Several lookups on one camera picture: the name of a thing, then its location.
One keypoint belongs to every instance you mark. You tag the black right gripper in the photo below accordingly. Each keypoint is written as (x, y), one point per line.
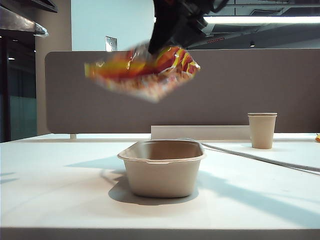
(182, 10)

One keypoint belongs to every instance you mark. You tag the orange yellow chip bag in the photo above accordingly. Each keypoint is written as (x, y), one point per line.
(140, 80)

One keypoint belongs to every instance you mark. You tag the beige paper pulp box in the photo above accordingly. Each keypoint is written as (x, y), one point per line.
(160, 177)

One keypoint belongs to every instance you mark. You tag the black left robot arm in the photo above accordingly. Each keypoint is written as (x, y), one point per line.
(22, 22)

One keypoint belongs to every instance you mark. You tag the black pendant ceiling lamp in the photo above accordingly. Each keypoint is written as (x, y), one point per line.
(252, 44)

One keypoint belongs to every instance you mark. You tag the grey desk divider panel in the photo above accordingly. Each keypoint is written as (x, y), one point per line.
(237, 85)

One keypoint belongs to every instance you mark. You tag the long ceiling light strip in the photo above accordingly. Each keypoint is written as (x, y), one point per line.
(262, 20)

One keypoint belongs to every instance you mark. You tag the white raised desk strip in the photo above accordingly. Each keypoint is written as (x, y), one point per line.
(200, 132)

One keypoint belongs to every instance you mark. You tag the beige paper cup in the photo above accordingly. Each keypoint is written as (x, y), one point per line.
(262, 132)

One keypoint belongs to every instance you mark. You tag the small yellow snack packet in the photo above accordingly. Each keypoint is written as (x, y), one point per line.
(318, 138)

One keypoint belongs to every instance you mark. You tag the metal wall plate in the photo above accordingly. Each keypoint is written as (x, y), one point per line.
(111, 44)

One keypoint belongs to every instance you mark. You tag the white divider support bracket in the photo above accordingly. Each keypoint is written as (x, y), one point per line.
(73, 136)

